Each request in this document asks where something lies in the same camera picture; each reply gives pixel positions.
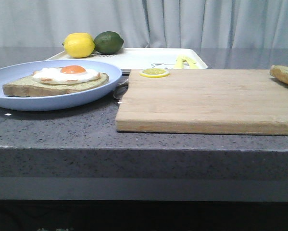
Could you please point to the green lime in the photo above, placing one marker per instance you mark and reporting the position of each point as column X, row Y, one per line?
column 108, row 42

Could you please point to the lemon slice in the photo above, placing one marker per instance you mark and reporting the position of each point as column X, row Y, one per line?
column 154, row 72

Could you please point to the fried egg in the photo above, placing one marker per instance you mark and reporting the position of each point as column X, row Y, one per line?
column 69, row 75

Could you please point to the yellow fry pieces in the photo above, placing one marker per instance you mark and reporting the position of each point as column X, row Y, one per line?
column 181, row 59

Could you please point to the yellow lemon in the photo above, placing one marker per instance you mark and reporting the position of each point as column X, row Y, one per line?
column 79, row 45

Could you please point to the metal cutting board handle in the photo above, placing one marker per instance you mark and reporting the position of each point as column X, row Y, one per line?
column 120, row 90

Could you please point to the light blue plate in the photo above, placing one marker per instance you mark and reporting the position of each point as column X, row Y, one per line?
column 14, row 72

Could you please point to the white curtain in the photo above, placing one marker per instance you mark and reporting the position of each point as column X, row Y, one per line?
column 148, row 23

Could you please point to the bread slice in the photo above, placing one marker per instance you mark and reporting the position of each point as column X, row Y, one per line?
column 280, row 72
column 27, row 87

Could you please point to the wooden cutting board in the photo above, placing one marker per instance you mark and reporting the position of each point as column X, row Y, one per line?
column 209, row 101

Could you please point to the white rectangular tray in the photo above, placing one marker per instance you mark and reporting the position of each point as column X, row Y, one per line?
column 142, row 58

